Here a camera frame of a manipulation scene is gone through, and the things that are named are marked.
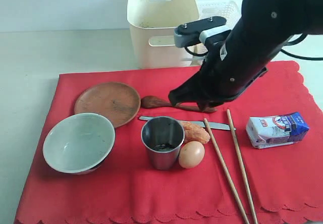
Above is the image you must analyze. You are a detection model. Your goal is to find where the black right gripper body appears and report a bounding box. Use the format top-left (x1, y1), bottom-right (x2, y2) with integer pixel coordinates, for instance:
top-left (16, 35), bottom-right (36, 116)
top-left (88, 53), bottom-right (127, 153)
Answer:
top-left (198, 20), bottom-right (292, 103)

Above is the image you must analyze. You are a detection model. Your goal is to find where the orange fried food piece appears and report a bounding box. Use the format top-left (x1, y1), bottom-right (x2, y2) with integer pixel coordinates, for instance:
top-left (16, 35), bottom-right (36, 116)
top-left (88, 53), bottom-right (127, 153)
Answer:
top-left (180, 121), bottom-right (210, 144)

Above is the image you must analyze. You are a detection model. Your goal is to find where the brown egg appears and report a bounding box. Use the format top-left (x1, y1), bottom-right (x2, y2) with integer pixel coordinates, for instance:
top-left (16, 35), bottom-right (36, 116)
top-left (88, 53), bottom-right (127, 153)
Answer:
top-left (179, 141), bottom-right (205, 169)

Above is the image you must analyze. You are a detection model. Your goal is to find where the stainless steel cup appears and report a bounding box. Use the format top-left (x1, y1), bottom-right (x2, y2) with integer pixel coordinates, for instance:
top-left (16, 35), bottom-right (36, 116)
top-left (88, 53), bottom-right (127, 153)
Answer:
top-left (139, 116), bottom-right (185, 170)

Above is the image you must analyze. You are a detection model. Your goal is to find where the blue white milk carton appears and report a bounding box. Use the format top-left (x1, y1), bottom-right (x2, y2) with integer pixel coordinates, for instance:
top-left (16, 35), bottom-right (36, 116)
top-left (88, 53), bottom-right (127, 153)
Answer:
top-left (246, 112), bottom-right (309, 149)

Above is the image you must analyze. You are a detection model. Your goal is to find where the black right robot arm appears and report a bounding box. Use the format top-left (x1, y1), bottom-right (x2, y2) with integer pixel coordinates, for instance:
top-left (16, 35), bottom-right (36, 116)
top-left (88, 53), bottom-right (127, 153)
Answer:
top-left (168, 0), bottom-right (322, 110)

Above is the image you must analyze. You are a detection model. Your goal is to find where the steel table knife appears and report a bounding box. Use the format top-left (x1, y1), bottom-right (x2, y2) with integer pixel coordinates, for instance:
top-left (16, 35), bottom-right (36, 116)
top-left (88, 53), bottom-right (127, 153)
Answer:
top-left (138, 116), bottom-right (230, 131)

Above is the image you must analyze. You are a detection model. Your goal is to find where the dark wooden spoon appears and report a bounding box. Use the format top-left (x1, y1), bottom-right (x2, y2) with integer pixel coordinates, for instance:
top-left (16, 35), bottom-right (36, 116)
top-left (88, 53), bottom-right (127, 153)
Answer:
top-left (141, 95), bottom-right (217, 113)

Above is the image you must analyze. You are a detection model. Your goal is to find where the right wooden chopstick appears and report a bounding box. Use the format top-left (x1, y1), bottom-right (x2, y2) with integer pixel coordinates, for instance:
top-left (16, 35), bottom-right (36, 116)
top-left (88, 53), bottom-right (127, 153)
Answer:
top-left (226, 109), bottom-right (258, 224)

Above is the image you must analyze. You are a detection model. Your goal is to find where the wooden chopstick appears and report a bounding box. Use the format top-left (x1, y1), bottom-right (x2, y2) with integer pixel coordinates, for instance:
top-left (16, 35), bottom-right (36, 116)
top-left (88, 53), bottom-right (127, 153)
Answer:
top-left (203, 118), bottom-right (249, 224)
top-left (226, 109), bottom-right (258, 224)

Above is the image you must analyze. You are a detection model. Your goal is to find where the white perforated plastic basket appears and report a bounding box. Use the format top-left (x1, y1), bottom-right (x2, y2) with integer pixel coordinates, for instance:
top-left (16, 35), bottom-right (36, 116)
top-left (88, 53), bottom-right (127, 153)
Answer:
top-left (197, 1), bottom-right (241, 28)

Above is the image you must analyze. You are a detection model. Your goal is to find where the brown wooden plate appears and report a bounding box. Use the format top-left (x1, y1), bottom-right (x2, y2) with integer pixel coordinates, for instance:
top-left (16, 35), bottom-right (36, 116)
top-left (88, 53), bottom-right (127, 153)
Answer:
top-left (74, 82), bottom-right (141, 128)

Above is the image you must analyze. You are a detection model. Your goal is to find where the cream plastic bin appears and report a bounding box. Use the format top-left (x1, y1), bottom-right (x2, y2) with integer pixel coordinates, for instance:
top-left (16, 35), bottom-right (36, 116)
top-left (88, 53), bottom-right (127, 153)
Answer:
top-left (127, 0), bottom-right (199, 69)

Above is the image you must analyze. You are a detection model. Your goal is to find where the left wooden chopstick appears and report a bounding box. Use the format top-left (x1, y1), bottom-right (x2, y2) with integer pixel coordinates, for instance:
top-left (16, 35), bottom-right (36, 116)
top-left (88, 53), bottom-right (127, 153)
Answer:
top-left (203, 118), bottom-right (249, 224)

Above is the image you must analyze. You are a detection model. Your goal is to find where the white ceramic bowl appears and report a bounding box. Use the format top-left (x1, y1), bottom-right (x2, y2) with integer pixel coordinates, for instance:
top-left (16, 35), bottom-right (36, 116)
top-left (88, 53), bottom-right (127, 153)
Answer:
top-left (42, 113), bottom-right (116, 175)

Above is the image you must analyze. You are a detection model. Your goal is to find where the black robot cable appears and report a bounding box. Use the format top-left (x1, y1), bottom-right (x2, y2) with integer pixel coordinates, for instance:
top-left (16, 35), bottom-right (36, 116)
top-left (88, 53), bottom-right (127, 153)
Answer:
top-left (280, 33), bottom-right (323, 61)

